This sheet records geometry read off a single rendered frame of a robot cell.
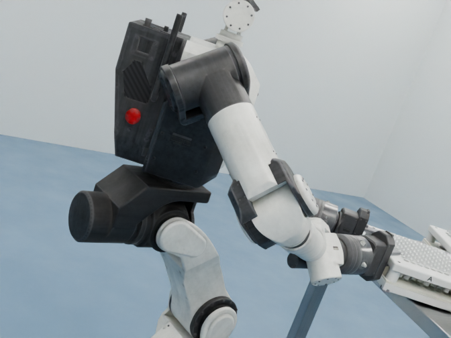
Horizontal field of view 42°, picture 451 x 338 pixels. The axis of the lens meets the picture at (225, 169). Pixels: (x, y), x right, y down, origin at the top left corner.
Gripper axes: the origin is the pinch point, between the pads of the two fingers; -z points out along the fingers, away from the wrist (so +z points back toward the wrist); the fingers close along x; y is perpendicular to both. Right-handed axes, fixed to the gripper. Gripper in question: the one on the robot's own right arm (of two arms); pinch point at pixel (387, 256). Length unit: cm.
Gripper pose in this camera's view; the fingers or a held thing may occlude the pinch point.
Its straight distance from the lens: 144.4
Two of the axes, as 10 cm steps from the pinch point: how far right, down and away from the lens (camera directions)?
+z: -7.9, -1.2, -6.0
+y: 5.2, 3.9, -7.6
